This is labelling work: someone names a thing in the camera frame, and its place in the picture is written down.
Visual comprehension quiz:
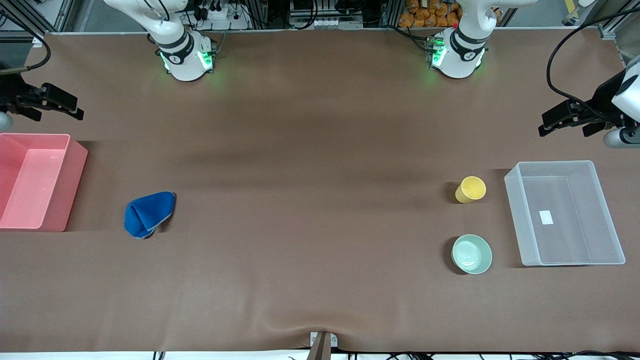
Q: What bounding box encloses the long white power strip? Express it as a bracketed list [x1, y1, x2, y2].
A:
[289, 16, 364, 30]

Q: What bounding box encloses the pink plastic bin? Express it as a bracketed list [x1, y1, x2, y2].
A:
[0, 133, 89, 233]

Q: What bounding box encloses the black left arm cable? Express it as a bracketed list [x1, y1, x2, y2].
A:
[546, 6, 640, 121]

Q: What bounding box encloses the aluminium frame rail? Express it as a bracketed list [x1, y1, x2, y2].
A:
[598, 20, 640, 69]

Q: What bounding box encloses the white power strip with plugs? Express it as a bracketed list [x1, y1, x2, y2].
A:
[192, 2, 252, 31]

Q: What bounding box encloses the yellow plastic cup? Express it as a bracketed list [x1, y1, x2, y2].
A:
[454, 176, 487, 204]

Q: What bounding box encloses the mint green bowl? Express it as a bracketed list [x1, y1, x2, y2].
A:
[451, 234, 494, 275]

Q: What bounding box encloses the clear plastic bin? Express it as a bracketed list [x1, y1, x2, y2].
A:
[504, 160, 627, 267]

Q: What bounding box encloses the blue microfibre cloth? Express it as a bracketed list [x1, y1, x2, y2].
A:
[124, 191, 177, 240]

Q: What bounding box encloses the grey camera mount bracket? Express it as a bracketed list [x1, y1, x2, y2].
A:
[306, 331, 339, 360]

